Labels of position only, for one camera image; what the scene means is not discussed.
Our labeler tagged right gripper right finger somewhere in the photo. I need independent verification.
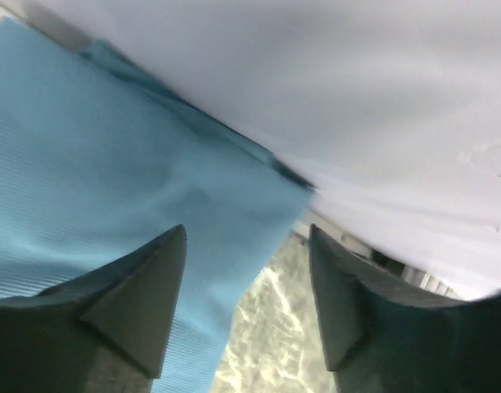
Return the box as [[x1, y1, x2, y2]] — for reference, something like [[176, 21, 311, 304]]
[[309, 226, 501, 392]]

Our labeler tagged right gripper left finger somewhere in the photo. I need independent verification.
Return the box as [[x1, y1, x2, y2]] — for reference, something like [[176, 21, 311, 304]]
[[0, 225, 187, 392]]

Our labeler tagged blue tank top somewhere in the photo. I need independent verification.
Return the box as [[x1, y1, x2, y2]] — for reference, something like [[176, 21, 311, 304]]
[[0, 18, 312, 392]]

